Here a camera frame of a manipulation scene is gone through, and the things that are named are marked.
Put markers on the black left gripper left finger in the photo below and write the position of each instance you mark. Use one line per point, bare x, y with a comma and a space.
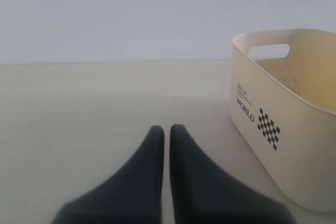
131, 195

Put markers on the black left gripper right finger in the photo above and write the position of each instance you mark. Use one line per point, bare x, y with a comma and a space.
203, 193

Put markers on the cream plastic bin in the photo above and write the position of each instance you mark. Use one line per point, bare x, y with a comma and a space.
282, 101

